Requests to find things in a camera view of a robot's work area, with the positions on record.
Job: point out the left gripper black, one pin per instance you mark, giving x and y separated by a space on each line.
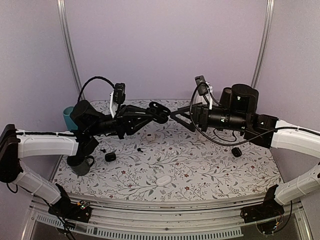
126 120

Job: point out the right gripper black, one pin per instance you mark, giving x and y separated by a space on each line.
199 115

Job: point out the black oval case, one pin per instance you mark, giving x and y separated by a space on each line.
160 113

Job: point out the black round earbud case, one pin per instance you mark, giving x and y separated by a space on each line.
236 152

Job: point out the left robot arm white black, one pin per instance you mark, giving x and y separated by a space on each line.
17 144

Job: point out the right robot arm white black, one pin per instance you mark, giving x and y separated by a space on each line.
236 111

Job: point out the small black earbud case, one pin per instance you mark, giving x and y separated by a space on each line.
110 157

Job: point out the white earbud case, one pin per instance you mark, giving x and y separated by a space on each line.
163 180

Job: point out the black cylinder tube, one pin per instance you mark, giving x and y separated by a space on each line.
225 97

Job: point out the floral table mat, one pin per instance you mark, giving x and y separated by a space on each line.
200 170

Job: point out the teal cup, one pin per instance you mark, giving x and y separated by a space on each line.
70 125

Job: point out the dark grey mug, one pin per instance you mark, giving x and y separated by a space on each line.
80 165

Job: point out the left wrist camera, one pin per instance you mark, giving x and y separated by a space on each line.
117 98

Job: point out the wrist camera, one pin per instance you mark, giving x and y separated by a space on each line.
117 98
204 92

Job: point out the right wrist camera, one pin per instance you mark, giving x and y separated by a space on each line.
204 92

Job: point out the right metal corner post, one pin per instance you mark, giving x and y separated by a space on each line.
268 18

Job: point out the metal corner post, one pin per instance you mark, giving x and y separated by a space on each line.
62 13
268 18

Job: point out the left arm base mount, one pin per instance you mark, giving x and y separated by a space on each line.
80 212

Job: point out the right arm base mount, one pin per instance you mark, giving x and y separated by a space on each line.
269 208

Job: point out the left metal corner post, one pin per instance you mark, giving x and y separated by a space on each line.
62 13

